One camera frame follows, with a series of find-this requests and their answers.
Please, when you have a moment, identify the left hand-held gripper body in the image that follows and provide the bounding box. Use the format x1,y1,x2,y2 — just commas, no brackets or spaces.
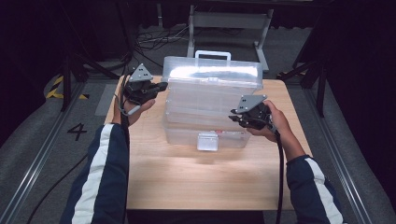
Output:
123,63,157,117

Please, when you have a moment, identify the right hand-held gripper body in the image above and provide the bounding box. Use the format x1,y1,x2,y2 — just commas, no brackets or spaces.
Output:
233,93,275,132

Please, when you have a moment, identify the clear plastic storage box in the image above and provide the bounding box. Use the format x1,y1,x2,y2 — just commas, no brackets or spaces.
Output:
161,49,264,153

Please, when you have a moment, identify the person's right hand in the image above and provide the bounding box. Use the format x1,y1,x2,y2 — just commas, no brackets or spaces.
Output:
247,99,296,145

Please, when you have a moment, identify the person's left hand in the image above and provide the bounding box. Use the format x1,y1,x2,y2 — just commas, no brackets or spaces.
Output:
111,88,157,128

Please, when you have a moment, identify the grey floor tape patch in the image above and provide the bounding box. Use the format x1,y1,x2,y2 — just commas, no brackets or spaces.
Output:
94,83,119,117

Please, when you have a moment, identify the black tripod stand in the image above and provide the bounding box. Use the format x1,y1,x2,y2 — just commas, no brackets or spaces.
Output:
276,58,329,119
60,51,121,113

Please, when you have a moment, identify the yellow and black hazard tape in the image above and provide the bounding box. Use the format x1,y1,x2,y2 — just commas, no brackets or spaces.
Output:
45,75,91,101

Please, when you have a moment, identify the left hand-held gripper cable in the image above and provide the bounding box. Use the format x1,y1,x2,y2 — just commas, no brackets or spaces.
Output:
113,73,132,147

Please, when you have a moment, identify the hand-held gripper cable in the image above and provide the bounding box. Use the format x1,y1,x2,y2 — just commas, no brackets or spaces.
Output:
269,122,286,224
113,73,132,147

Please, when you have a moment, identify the bundle of floor cables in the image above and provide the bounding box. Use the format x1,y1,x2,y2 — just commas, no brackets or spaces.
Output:
133,24,191,77

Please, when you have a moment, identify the right hand-held gripper cable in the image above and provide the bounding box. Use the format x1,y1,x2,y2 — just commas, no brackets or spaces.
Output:
269,122,286,224

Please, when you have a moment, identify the grey metal post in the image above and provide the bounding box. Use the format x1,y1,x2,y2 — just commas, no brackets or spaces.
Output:
156,2,164,28

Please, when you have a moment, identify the grey metal table frame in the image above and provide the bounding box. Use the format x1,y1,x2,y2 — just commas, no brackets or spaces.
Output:
186,4,276,74

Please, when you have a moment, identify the metal floor rail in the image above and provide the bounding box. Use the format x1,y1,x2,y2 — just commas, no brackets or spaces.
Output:
305,87,375,224
0,81,87,224

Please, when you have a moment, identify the black floor cable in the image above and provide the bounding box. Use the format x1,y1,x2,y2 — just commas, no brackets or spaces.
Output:
25,153,90,224

